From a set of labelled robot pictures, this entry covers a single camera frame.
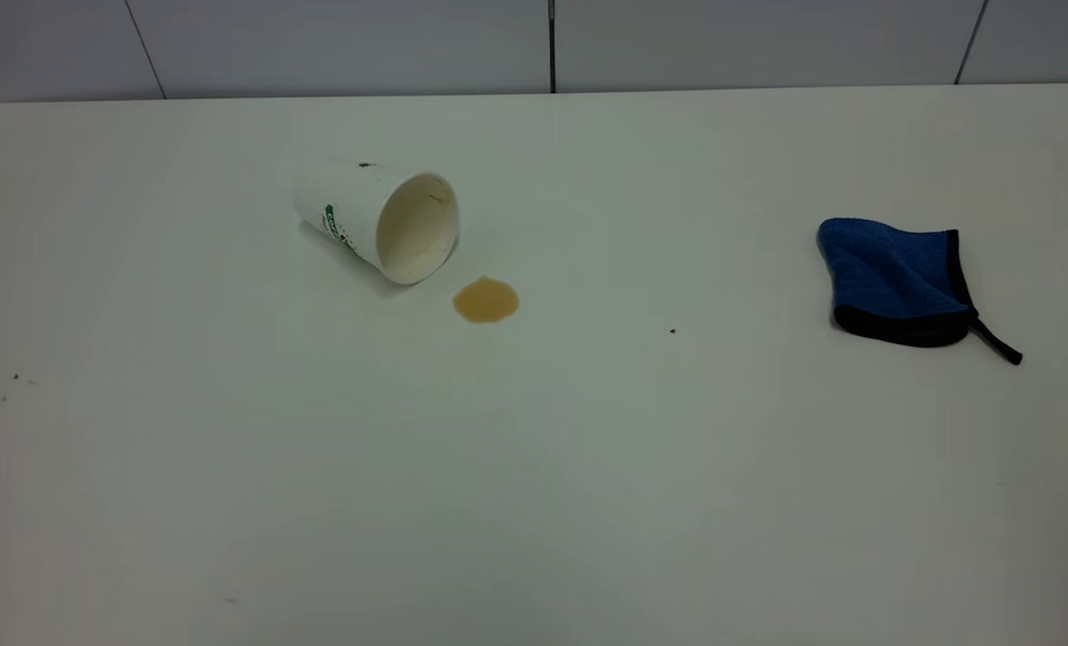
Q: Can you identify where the white paper coffee cup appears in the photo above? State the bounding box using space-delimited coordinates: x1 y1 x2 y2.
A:
292 158 460 286

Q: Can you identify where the brown coffee spill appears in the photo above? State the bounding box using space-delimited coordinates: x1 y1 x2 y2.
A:
452 276 521 325

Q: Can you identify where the blue cloth with black trim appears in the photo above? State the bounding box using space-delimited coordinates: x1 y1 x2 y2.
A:
817 217 1024 366

